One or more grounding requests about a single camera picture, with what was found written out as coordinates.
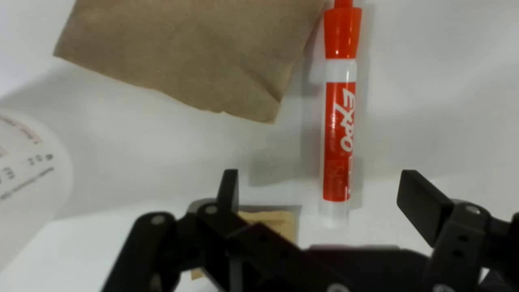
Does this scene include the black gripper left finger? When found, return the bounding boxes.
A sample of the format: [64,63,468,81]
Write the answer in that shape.
[102,169,347,292]

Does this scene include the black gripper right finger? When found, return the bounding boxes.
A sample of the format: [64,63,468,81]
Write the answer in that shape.
[395,169,519,292]

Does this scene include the orange Expo marker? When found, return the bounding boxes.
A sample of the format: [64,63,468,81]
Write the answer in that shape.
[319,0,365,230]

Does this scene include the brown sugar packet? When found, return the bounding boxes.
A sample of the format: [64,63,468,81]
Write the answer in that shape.
[236,204,301,248]

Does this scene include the brown paper napkin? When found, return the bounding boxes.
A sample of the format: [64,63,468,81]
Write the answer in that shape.
[51,0,330,125]

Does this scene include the white paper plate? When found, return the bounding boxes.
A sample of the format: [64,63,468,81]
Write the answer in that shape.
[0,110,74,272]

